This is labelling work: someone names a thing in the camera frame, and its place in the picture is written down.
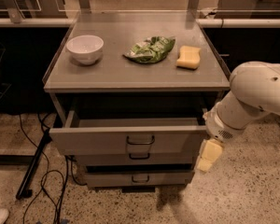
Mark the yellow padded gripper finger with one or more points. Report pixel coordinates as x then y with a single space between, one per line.
210 151

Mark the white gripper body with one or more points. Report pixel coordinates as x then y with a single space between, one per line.
218 126

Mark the grey top drawer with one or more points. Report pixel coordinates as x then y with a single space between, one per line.
134 125

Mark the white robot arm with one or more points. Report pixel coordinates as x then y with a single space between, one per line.
254 94

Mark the grey drawer cabinet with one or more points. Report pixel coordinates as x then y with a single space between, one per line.
114 74

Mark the grey bottom drawer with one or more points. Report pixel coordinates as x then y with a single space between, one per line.
138 179

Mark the yellow sponge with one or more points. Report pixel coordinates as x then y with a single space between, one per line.
189 57

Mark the green crumpled chip bag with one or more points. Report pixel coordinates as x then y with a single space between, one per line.
152 50

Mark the white ceramic bowl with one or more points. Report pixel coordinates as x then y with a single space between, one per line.
85 49

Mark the black metal bar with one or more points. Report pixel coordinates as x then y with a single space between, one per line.
24 189

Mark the white shoe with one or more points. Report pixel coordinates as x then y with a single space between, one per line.
4 214

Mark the white counter rail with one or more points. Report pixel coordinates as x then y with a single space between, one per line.
205 23

